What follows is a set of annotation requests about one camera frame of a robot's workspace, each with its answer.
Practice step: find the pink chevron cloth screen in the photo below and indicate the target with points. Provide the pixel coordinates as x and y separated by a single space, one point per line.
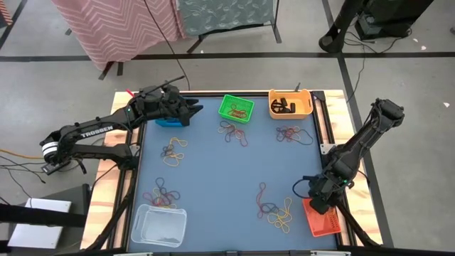
117 28

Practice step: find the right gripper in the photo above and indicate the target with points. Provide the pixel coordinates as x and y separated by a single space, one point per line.
327 193

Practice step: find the black pole stand base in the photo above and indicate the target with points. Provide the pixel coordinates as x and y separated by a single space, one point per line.
330 42

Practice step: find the white flat board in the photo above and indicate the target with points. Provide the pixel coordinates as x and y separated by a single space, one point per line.
39 231

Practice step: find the thin yellow rubber band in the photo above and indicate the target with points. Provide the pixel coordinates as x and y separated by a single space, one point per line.
221 128
174 164
288 203
157 195
282 227
181 141

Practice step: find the green plastic basket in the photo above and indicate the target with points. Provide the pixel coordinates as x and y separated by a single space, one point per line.
247 103

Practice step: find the black frame corner bracket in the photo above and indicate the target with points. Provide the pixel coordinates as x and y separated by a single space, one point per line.
318 96

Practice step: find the dark metal clamp lever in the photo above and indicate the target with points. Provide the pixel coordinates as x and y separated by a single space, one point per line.
297 87

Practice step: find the blue plastic basket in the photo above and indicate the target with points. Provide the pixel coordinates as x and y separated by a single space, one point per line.
167 123

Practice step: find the orange plastic basket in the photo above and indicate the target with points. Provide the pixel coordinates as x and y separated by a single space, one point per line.
325 225

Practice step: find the black cloth stand frame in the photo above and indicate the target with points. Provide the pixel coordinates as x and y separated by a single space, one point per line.
276 32

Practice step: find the silver arm base bracket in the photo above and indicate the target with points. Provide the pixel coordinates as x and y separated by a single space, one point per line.
327 148

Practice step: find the clear plastic container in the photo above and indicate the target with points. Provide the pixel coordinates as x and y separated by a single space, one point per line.
160 227

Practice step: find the black low cabinet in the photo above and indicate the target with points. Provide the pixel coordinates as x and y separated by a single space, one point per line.
80 199

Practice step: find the black power adapter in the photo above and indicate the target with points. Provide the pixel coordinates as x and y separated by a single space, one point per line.
53 168

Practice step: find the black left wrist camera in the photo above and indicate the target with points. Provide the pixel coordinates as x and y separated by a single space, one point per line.
173 94

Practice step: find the grey leaf-print cloth screen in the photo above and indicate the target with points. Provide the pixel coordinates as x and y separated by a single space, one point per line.
224 14

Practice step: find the wide black rubber band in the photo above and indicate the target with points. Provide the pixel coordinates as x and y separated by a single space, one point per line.
284 101
292 107
273 106

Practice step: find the black computer tower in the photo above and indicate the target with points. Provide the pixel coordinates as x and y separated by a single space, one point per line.
387 17

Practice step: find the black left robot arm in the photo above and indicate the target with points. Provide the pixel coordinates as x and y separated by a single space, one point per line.
96 129

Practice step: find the yellow plastic basket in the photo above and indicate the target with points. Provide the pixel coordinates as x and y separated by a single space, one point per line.
304 103

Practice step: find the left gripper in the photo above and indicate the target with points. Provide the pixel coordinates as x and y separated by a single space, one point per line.
170 108

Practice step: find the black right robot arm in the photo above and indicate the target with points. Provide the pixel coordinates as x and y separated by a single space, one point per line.
362 138

